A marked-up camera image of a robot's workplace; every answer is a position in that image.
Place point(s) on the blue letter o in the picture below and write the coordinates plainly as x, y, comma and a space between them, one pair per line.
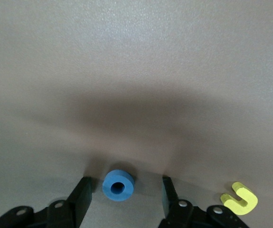
126, 190

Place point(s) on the brown table cover sheet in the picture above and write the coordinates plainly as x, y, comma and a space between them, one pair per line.
136, 47

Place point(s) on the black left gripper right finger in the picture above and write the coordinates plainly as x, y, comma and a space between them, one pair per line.
181, 216

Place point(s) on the yellow letter u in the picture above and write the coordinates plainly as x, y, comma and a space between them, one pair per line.
250, 202

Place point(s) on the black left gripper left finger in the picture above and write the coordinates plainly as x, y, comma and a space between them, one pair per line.
62, 213

